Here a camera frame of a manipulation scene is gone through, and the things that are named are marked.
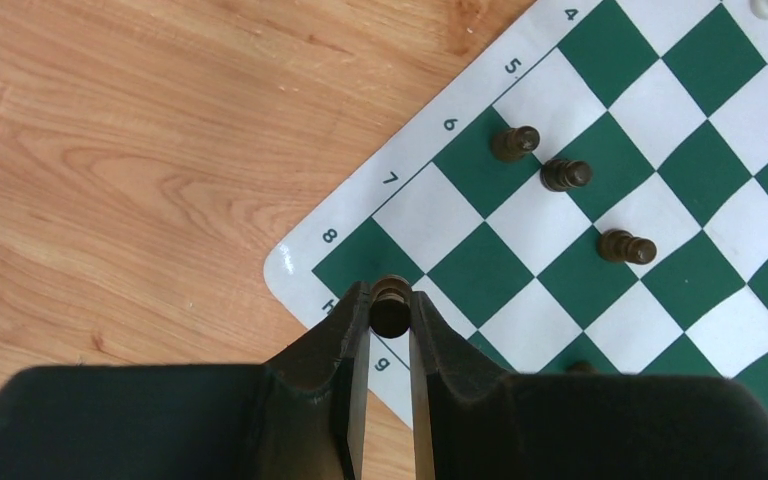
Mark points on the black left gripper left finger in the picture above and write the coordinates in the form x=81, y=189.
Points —
x=313, y=413

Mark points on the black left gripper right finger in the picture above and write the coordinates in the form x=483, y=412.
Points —
x=462, y=415

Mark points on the dark brown chess pawn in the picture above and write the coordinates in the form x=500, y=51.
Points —
x=390, y=312

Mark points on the dark brown chess piece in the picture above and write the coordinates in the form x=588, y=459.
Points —
x=512, y=144
x=620, y=246
x=561, y=175

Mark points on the green white chess mat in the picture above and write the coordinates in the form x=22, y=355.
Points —
x=667, y=101

